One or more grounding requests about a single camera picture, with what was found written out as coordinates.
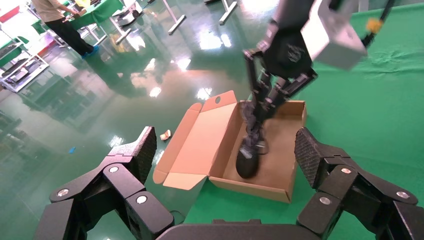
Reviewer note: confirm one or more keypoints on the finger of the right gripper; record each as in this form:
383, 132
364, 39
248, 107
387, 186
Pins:
254, 82
291, 86

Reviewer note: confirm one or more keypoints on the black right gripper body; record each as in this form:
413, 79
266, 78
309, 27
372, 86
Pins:
288, 54

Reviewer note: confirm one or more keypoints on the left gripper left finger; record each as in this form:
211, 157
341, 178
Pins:
132, 185

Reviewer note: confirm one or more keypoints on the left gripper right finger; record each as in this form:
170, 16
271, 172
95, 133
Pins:
348, 185

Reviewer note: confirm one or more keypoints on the open brown cardboard box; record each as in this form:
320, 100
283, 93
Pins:
198, 142

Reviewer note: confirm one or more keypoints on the red floor litter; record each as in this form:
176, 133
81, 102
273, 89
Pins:
165, 135

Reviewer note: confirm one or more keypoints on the blue floor litter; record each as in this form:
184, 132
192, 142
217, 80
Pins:
72, 150

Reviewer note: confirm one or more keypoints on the green table cloth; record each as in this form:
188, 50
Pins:
364, 116

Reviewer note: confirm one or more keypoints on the white table leg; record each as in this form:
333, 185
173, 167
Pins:
228, 15
122, 34
177, 26

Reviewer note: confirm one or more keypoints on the grey background machine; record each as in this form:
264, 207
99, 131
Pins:
129, 16

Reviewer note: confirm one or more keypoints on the white shelf cart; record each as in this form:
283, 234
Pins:
23, 74

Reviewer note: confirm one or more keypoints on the green covered background table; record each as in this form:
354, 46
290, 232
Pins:
102, 10

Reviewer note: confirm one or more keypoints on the person in dark trousers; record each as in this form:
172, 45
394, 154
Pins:
63, 26

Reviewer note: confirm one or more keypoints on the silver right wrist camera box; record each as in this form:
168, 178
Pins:
334, 39

